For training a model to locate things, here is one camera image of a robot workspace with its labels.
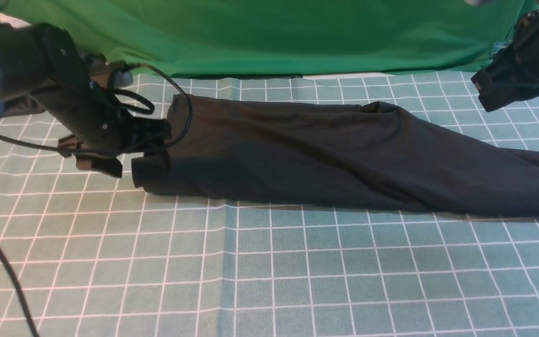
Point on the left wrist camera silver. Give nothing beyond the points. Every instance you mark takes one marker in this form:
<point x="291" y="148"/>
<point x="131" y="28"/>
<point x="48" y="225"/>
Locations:
<point x="107" y="73"/>

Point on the crumpled dark gray shirt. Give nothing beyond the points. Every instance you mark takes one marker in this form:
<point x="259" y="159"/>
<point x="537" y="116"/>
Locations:
<point x="21" y="106"/>

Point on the green gridded cutting mat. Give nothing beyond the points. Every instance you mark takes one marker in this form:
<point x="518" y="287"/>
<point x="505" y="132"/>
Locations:
<point x="99" y="258"/>

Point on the green backdrop cloth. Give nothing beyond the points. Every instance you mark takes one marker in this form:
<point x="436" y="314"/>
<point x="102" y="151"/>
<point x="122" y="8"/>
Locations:
<point x="230" y="38"/>

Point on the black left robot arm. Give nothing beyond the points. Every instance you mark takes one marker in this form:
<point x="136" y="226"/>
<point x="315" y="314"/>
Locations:
<point x="43" y="63"/>

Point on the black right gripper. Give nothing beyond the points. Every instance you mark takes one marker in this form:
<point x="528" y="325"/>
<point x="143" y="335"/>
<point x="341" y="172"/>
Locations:
<point x="513" y="75"/>

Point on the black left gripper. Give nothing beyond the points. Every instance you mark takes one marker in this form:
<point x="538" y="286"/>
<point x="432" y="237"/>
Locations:
<point x="136" y="135"/>

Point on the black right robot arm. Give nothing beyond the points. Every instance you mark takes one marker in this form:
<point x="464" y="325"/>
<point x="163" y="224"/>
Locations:
<point x="513" y="74"/>

